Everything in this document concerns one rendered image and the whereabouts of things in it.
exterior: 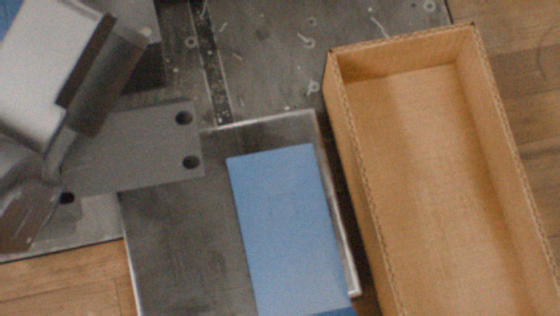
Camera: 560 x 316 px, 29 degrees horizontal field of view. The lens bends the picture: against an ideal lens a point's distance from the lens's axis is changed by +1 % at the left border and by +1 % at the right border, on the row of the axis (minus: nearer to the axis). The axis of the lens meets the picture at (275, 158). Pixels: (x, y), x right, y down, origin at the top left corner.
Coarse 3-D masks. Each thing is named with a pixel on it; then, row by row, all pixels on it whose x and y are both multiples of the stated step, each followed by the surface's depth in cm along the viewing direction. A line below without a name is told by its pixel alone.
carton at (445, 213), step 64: (384, 64) 88; (448, 64) 91; (384, 128) 89; (448, 128) 89; (384, 192) 87; (448, 192) 87; (512, 192) 83; (384, 256) 78; (448, 256) 85; (512, 256) 85
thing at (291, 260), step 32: (256, 160) 85; (288, 160) 85; (256, 192) 84; (288, 192) 84; (320, 192) 84; (256, 224) 83; (288, 224) 83; (320, 224) 83; (256, 256) 82; (288, 256) 82; (320, 256) 83; (256, 288) 81; (288, 288) 82; (320, 288) 82
